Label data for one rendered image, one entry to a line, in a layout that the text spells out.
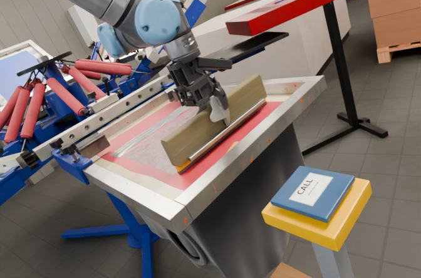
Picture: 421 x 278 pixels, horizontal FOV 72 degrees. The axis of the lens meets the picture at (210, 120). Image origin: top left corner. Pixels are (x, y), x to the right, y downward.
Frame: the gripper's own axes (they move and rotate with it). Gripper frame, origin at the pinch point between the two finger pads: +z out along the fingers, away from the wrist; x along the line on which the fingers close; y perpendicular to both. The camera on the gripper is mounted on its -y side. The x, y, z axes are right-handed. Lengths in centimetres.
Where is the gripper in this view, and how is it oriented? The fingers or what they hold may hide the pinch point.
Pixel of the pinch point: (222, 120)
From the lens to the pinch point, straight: 77.9
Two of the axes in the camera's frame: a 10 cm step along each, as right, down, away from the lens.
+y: -6.5, 5.4, -5.3
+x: 6.5, 0.4, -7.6
